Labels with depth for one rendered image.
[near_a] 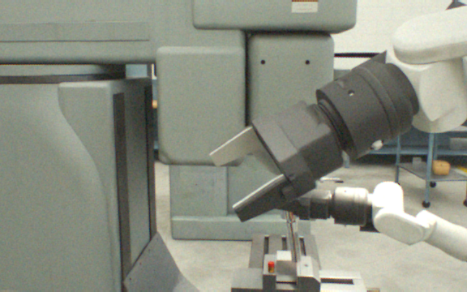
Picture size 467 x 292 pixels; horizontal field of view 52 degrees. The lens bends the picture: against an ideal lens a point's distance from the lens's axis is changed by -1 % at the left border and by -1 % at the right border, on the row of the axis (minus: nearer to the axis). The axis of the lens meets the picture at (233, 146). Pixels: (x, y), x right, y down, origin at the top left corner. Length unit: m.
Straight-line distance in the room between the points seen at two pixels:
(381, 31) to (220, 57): 6.83
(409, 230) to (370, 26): 6.73
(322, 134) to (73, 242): 0.72
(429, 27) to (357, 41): 7.17
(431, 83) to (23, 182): 0.84
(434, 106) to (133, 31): 0.68
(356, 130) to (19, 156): 0.77
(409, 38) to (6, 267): 0.96
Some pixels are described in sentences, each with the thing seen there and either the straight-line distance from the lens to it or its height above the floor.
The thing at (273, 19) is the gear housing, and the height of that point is 1.65.
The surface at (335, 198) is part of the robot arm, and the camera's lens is 1.12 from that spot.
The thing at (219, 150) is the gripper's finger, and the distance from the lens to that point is 0.56.
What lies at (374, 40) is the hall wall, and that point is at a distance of 7.76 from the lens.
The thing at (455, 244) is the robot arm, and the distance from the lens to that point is 1.20.
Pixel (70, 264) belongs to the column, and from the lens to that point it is 1.12.
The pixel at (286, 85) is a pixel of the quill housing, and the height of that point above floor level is 1.52.
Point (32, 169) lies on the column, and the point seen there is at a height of 1.34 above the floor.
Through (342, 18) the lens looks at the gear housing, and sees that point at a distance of 1.01.
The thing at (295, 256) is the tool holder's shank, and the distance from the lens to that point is 1.20.
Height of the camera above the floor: 1.58
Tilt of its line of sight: 11 degrees down
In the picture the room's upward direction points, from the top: straight up
